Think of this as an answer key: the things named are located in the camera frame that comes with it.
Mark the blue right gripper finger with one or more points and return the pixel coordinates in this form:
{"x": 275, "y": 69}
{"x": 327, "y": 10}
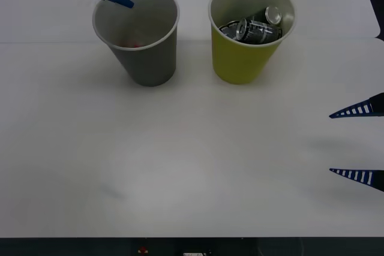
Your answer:
{"x": 360, "y": 109}
{"x": 360, "y": 176}

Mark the clear bottle with red cap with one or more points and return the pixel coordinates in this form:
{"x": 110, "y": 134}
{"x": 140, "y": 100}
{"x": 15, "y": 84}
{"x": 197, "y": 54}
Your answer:
{"x": 133, "y": 45}

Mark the grey plastic bin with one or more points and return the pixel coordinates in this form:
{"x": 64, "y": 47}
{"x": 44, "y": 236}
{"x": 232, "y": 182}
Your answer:
{"x": 144, "y": 43}

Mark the black drink can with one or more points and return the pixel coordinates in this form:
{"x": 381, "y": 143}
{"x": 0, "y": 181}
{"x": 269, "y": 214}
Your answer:
{"x": 271, "y": 14}
{"x": 228, "y": 29}
{"x": 259, "y": 31}

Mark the yellow-green plastic bin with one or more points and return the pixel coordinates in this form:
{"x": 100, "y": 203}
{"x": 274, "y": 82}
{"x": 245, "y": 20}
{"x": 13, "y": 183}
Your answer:
{"x": 240, "y": 55}

